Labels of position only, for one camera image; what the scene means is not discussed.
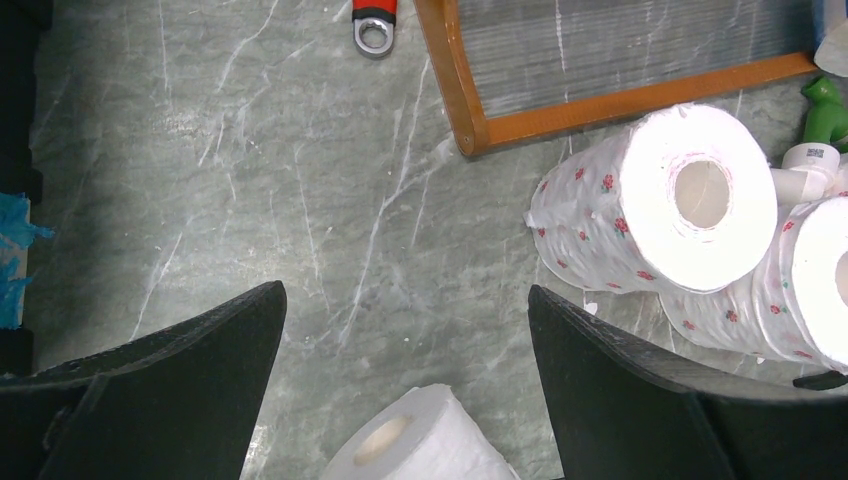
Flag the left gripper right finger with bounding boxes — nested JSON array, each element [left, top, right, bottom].
[[528, 285, 847, 479]]

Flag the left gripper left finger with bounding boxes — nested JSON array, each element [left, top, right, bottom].
[[1, 281, 287, 479]]

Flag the blue paper roll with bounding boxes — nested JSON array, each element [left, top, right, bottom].
[[812, 0, 847, 78]]

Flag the orange wooden shelf rack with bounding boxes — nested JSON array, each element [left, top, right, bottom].
[[415, 0, 815, 156]]

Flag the plain white paper roll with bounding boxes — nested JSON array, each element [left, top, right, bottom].
[[321, 384, 519, 480]]

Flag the white floral paper roll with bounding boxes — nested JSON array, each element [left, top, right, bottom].
[[524, 104, 777, 294], [660, 196, 847, 373]]

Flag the black plastic toolbox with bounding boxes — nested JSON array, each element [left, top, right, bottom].
[[1, 1, 54, 378]]

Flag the white plastic pipe fitting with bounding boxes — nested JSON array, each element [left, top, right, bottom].
[[771, 142, 847, 206]]

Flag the green plastic pipe fitting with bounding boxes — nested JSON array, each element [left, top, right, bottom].
[[801, 75, 847, 154]]

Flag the orange handled pliers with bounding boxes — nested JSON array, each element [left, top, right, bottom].
[[792, 371, 847, 391]]

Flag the red handled wrench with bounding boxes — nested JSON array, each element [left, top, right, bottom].
[[351, 0, 398, 60]]

